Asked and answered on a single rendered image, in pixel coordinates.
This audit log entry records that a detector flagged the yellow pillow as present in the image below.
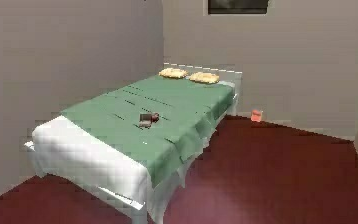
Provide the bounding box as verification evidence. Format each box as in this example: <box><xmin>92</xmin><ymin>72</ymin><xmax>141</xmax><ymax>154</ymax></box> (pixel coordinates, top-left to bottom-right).
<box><xmin>158</xmin><ymin>67</ymin><xmax>189</xmax><ymax>80</ymax></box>
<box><xmin>188</xmin><ymin>71</ymin><xmax>221</xmax><ymax>85</ymax></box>

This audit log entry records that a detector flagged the white bed with green blanket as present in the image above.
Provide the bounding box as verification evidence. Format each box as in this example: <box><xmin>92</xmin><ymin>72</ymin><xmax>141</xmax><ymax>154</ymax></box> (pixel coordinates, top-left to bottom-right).
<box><xmin>24</xmin><ymin>62</ymin><xmax>244</xmax><ymax>224</ymax></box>

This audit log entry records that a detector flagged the small pink bin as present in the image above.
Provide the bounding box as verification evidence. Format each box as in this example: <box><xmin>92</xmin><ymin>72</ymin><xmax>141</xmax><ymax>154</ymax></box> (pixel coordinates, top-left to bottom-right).
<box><xmin>250</xmin><ymin>109</ymin><xmax>264</xmax><ymax>123</ymax></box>

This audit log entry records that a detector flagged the small dark object on bed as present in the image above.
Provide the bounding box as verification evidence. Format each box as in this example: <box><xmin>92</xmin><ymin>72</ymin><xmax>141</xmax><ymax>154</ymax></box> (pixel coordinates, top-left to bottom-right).
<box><xmin>138</xmin><ymin>112</ymin><xmax>161</xmax><ymax>129</ymax></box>

